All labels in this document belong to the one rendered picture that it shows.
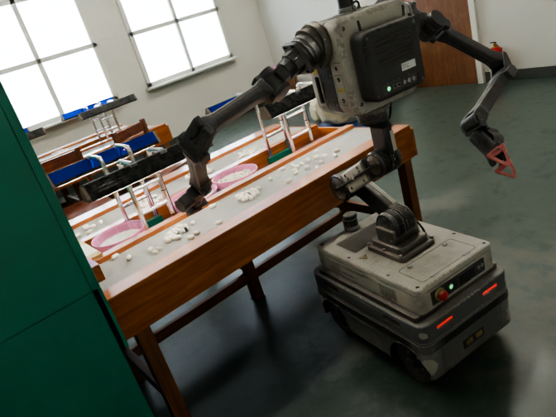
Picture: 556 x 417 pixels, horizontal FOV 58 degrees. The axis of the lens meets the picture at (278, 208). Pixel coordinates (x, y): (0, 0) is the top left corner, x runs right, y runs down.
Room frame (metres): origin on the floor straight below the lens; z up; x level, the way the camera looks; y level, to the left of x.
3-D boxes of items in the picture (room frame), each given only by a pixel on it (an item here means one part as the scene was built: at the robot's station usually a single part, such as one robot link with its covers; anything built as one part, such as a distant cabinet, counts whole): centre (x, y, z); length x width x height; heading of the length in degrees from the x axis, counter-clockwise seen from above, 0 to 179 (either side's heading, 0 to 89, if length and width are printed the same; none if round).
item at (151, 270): (2.18, -0.03, 0.67); 1.81 x 0.12 x 0.19; 123
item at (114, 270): (2.36, 0.08, 0.73); 1.81 x 0.30 x 0.02; 123
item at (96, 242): (2.31, 0.78, 0.72); 0.27 x 0.27 x 0.10
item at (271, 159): (3.11, -0.07, 0.90); 0.20 x 0.19 x 0.45; 123
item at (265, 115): (2.70, -0.33, 1.08); 0.62 x 0.08 x 0.07; 123
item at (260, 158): (2.78, 0.36, 0.71); 1.81 x 0.05 x 0.11; 123
